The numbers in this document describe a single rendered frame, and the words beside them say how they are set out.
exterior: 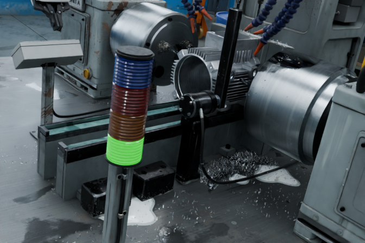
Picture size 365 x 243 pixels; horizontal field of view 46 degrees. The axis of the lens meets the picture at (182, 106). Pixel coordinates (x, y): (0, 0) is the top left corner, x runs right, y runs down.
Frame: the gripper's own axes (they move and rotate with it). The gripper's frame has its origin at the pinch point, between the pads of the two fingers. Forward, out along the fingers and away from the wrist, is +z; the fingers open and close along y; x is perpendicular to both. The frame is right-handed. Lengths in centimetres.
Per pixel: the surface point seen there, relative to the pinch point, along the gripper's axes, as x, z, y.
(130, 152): -46, 44, -19
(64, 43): -3.5, 7.8, -1.2
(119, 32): 5.6, 1.5, 24.2
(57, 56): -3.5, 11.2, -4.2
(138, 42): -2.6, 8.4, 24.1
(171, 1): 441, -234, 475
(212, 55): -26.1, 22.2, 28.8
